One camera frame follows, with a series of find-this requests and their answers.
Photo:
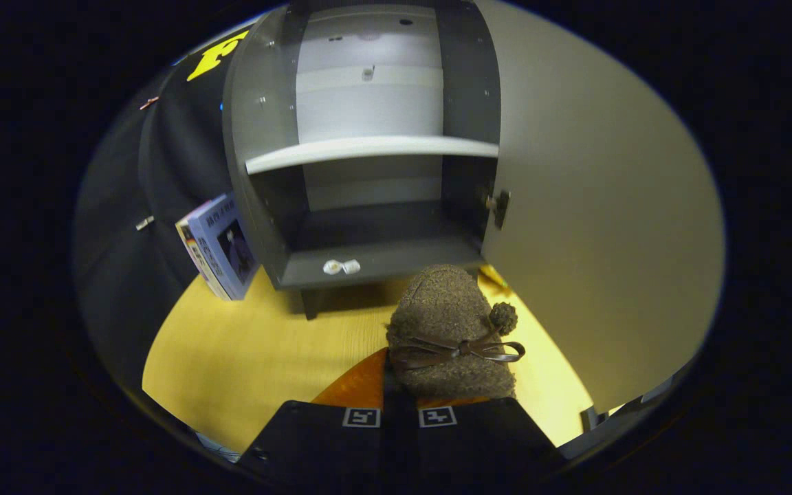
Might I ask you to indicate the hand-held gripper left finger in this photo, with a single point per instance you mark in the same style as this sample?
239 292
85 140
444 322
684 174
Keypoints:
327 447

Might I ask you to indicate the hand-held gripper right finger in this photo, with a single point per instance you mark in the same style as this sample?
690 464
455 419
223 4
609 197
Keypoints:
478 440

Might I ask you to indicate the brown fuzzy shoe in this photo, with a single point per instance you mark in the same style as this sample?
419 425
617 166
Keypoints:
444 302

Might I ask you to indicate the beige shoe cabinet door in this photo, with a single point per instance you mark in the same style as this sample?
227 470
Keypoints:
609 206

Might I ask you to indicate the blue book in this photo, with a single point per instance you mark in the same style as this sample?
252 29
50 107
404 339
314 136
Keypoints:
227 240

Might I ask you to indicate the black backdrop cloth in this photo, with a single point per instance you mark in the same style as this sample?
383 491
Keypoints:
121 275

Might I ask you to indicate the silver clip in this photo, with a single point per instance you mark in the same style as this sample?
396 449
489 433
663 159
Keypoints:
144 223

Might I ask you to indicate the pink clip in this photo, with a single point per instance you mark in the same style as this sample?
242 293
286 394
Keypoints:
149 103

